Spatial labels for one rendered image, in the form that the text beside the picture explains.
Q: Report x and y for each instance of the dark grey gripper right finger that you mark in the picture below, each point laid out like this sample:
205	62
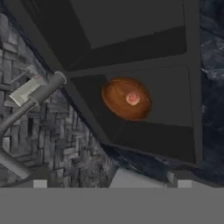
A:
184	183

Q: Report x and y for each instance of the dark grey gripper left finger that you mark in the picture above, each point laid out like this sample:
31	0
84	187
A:
40	183

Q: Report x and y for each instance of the pink peach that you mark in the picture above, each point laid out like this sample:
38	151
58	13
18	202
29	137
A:
132	98

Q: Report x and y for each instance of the brown wooden bowl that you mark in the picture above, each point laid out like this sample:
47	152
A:
116	96

